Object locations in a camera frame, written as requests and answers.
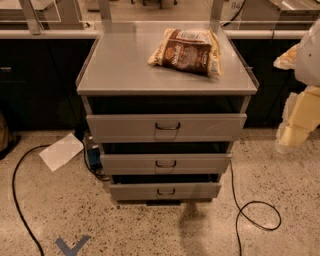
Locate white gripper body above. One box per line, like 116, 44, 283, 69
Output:
275, 91, 320, 155

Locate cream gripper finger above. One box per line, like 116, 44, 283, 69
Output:
273, 45, 298, 70
279, 85, 320, 148

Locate grey drawer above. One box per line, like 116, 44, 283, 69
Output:
109, 182, 221, 201
87, 114, 247, 143
100, 154, 231, 175

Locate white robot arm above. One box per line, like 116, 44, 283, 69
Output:
274, 19, 320, 154

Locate grey top drawer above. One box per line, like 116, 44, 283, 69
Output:
87, 114, 247, 143

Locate grey metal drawer cabinet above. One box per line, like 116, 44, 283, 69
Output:
75, 20, 260, 203

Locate grey bottom drawer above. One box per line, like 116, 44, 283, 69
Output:
109, 182, 221, 201

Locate brown snack chip bag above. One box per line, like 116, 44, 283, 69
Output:
148, 28, 222, 76

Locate blue power box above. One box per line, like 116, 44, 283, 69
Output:
85, 134, 102, 170

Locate white paper sheet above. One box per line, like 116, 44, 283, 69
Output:
39, 133, 83, 172

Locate blue tape floor marker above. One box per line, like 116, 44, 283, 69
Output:
54, 235, 92, 256

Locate black cable right floor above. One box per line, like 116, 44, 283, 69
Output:
229, 160, 283, 256

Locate black cable floor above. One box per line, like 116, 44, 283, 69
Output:
11, 144, 52, 256
229, 160, 283, 256

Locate black cable left floor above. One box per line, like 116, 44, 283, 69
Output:
11, 144, 52, 256

